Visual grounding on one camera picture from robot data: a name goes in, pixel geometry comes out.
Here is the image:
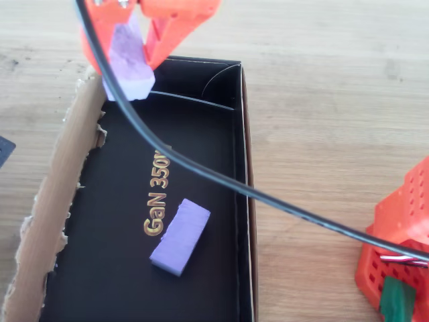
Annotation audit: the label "purple foam block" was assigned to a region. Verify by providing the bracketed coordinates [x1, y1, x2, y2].
[148, 198, 212, 277]
[101, 13, 156, 103]

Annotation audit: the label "orange robot arm base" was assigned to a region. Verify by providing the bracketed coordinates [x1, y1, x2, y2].
[354, 156, 429, 322]

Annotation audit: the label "black cardboard box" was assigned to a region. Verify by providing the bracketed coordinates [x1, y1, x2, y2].
[0, 56, 259, 322]

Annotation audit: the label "dark flat object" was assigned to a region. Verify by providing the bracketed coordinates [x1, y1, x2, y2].
[0, 135, 17, 169]

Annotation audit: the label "green clamp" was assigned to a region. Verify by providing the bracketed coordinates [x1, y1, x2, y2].
[379, 276, 417, 322]

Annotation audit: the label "black cable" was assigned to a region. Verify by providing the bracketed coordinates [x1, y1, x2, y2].
[74, 0, 429, 262]

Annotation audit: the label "red white black wires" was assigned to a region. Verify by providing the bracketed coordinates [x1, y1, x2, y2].
[379, 254, 429, 269]

